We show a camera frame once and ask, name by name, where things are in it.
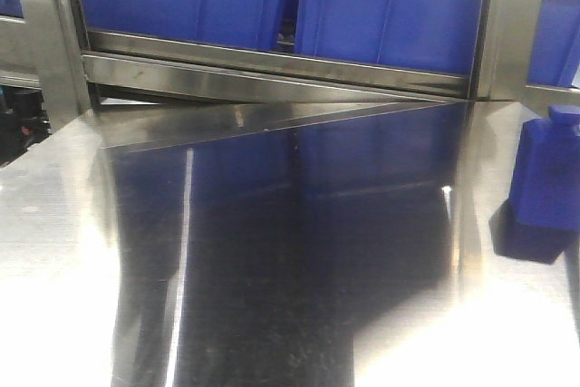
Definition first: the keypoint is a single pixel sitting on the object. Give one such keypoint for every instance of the blue plastic bin middle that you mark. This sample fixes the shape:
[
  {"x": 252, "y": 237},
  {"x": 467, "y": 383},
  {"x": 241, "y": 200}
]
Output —
[{"x": 425, "y": 35}]

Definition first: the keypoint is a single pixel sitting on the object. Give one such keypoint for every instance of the blue plastic bin right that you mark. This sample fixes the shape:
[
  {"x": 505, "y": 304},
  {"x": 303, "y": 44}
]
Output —
[{"x": 555, "y": 55}]

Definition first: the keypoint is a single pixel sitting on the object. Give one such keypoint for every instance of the stainless steel shelf frame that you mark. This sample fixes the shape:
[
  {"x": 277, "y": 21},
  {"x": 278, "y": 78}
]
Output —
[{"x": 51, "y": 49}]

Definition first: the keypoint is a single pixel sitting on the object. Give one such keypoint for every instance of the blue bottle-shaped part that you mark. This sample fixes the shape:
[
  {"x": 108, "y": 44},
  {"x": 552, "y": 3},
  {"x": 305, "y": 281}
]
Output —
[{"x": 544, "y": 188}]

